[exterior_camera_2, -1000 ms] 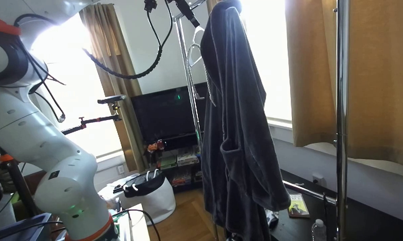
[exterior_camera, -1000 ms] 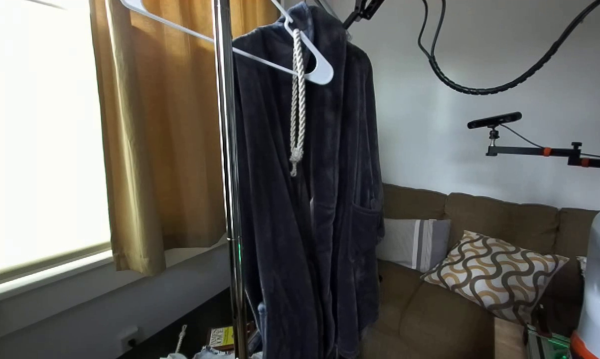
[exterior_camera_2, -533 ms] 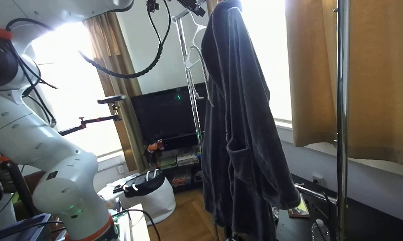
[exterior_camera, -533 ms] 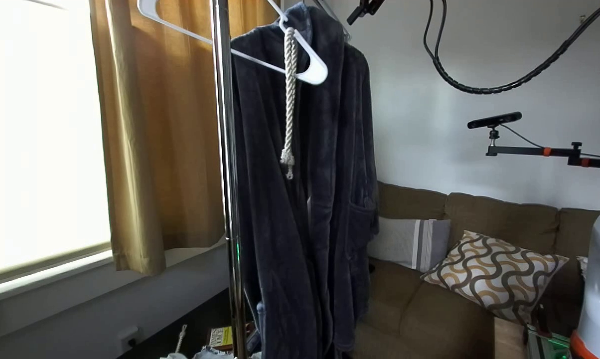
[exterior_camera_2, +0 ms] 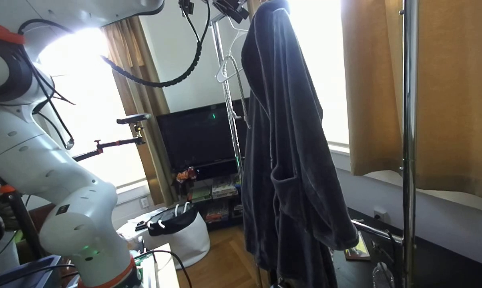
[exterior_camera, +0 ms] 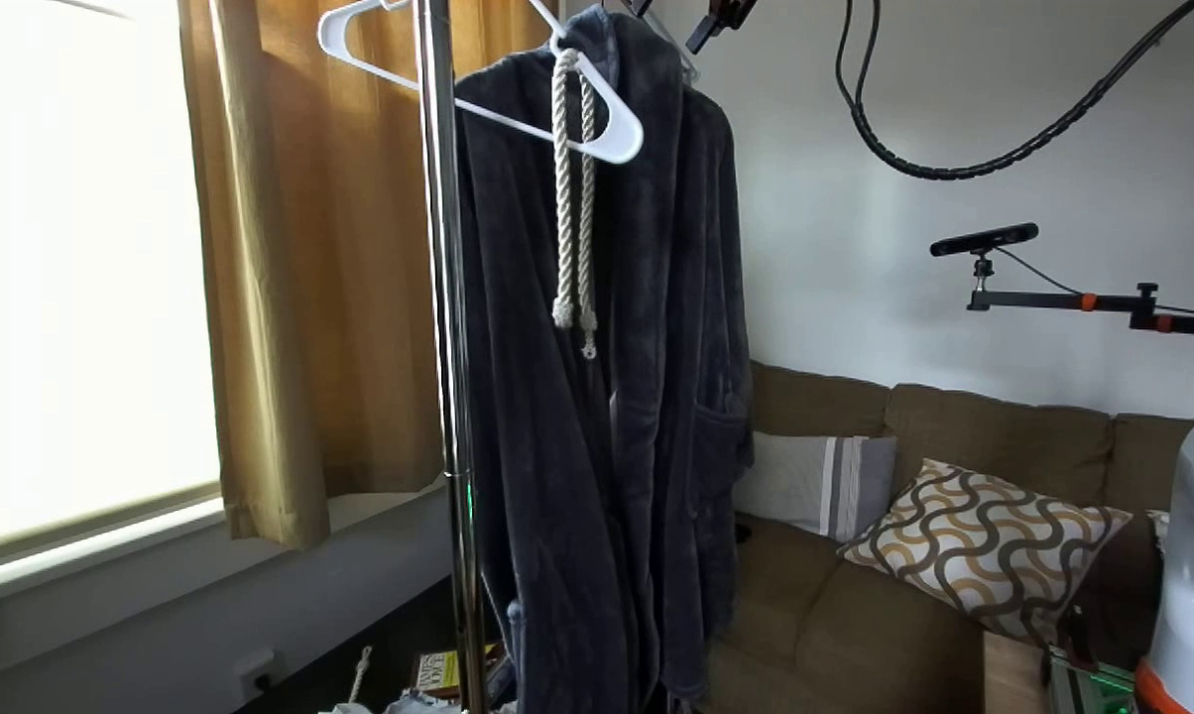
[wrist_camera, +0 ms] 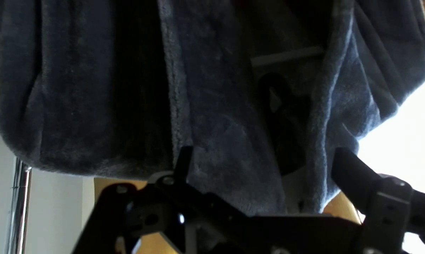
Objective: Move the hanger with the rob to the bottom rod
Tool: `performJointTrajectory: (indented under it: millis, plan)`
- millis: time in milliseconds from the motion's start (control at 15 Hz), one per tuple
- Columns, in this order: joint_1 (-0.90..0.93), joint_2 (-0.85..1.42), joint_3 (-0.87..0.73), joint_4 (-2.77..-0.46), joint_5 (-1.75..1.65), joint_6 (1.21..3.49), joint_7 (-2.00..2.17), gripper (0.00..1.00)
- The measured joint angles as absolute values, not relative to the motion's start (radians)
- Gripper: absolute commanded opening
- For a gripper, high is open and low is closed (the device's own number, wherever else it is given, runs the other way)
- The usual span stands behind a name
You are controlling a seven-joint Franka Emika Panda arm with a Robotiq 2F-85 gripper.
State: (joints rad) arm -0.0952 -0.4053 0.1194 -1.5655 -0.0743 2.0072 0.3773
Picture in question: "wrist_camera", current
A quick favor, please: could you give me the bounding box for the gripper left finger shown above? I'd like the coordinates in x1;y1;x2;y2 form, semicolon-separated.
71;146;249;254

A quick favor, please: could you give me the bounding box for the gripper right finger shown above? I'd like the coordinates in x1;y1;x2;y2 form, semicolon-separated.
332;147;425;254

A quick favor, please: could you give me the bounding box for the grey-blue fleece robe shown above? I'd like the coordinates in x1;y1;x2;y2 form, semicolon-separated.
0;0;425;216

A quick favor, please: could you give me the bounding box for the chrome garment rack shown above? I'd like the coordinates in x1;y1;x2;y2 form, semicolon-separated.
5;157;33;254

